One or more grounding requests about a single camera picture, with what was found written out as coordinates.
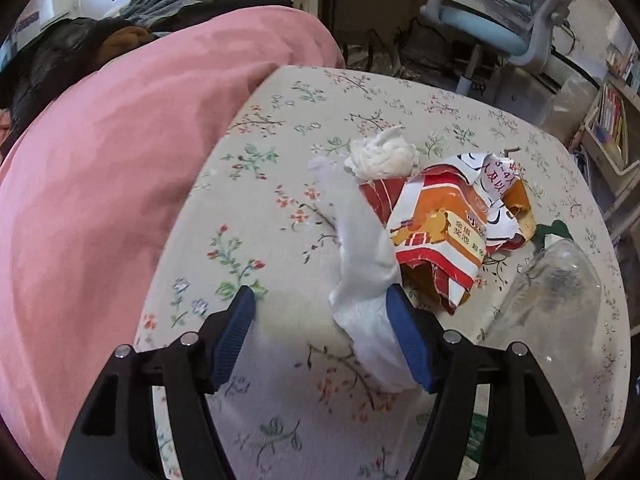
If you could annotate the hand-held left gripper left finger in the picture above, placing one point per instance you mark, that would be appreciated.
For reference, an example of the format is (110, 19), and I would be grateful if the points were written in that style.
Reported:
(232, 340)

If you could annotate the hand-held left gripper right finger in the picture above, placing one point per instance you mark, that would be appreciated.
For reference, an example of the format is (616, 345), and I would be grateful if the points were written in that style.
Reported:
(407, 340)

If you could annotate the white tissue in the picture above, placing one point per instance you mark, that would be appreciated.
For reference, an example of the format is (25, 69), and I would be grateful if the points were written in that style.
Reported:
(360, 260)

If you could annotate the crumpled printed paper wrapper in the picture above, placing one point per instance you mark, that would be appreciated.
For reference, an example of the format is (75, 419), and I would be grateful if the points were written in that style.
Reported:
(440, 230)

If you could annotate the clear plastic container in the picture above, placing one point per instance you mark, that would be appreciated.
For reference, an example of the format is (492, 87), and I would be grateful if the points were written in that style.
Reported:
(550, 300)

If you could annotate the crumpled white tissue ball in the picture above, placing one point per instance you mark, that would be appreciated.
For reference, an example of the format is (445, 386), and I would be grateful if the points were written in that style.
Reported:
(380, 157)

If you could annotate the green knitted cloth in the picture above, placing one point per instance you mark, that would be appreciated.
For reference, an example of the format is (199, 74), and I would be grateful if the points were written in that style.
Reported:
(557, 230)

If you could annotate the pink blanket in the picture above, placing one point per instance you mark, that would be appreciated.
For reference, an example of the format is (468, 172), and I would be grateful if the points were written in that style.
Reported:
(125, 185)

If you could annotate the white drawer cabinet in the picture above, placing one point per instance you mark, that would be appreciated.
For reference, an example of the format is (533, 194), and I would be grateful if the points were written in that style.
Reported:
(525, 100)

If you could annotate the white bin of books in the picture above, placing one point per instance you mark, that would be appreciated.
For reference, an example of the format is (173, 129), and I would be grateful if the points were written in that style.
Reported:
(607, 150)

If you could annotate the clear plastic bag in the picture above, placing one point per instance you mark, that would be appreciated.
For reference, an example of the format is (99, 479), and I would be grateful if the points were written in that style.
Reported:
(575, 105)

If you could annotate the dark striped bag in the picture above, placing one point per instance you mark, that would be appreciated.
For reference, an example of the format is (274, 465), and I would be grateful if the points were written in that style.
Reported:
(420, 50)

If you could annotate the brown plush cloth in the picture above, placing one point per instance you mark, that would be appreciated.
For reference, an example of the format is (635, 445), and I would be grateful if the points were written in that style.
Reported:
(125, 40)

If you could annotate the blue and grey office chair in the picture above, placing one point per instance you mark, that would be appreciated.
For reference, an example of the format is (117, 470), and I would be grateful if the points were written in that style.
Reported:
(480, 20)

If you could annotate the black jacket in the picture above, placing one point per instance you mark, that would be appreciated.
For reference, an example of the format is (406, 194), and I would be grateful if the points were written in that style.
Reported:
(55, 55)

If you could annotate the pile of clothes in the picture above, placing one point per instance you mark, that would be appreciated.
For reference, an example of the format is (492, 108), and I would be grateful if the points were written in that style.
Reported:
(175, 0)

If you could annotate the row of shelf books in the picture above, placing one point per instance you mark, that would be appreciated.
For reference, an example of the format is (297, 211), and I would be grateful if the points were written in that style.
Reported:
(625, 62)

